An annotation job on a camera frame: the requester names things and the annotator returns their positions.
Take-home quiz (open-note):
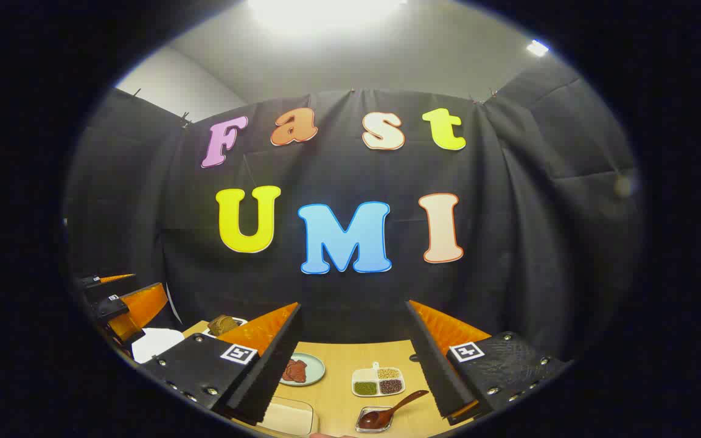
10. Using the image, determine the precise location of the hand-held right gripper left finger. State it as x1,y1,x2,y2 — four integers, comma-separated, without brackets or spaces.
138,302,302,426

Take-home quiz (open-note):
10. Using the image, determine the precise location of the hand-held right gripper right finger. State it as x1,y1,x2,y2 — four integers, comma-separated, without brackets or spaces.
405,300,573,425

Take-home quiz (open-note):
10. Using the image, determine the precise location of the white rice cooker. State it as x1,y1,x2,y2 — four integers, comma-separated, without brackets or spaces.
131,328,186,364

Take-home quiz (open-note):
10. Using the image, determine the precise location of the clear box of rice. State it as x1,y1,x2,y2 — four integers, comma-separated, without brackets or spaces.
262,397,319,437

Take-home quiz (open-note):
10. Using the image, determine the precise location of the brown wooden spoon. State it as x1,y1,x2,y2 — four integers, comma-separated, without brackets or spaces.
358,390,430,429

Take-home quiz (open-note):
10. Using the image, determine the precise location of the red meat slice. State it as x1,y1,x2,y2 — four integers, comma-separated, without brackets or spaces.
282,359,309,384

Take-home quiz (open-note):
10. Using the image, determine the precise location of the pale green plate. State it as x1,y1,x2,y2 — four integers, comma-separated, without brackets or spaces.
281,353,326,387

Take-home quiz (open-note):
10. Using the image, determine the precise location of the white toaster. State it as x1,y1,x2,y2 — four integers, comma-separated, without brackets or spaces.
201,316,249,339

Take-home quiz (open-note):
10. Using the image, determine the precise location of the brown toast slice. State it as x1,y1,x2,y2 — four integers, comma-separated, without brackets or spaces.
208,315,240,336

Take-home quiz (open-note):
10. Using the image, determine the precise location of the white divided dish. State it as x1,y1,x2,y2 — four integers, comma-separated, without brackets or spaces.
352,363,406,397

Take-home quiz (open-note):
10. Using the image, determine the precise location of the black backdrop cloth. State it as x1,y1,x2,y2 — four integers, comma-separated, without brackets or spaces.
65,58,643,366

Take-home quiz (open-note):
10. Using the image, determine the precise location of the large ceiling light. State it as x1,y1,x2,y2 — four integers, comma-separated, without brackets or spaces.
247,0,409,26

